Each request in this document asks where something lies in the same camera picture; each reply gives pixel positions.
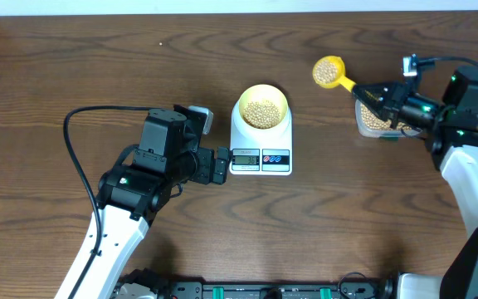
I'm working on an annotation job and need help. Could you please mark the yellow measuring scoop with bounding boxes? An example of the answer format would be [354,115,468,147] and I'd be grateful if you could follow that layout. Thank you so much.
[312,56,356,92]

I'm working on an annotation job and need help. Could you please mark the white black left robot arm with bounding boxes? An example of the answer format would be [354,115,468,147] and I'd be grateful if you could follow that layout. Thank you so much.
[56,105,231,298]

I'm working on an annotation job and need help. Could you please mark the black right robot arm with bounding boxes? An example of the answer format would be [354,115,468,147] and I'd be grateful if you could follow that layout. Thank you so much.
[350,65,478,298]

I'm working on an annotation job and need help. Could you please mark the white digital kitchen scale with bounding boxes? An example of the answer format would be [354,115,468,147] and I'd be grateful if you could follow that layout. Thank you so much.
[229,101,293,176]

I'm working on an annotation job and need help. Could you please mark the soybeans in yellow bowl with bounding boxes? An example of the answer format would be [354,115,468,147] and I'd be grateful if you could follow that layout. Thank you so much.
[243,100,281,129]

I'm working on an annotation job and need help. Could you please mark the yellow plastic bowl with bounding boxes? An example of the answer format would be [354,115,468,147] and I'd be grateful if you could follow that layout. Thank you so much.
[238,84,290,125]

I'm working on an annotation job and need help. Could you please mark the clear container of soybeans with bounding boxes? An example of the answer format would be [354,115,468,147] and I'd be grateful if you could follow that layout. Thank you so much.
[355,100,420,138]

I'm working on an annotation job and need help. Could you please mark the black left camera cable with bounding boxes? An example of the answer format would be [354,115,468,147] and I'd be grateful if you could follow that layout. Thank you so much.
[63,105,153,299]

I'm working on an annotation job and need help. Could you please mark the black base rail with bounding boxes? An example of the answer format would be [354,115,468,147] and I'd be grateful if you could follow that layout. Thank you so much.
[110,268,443,299]

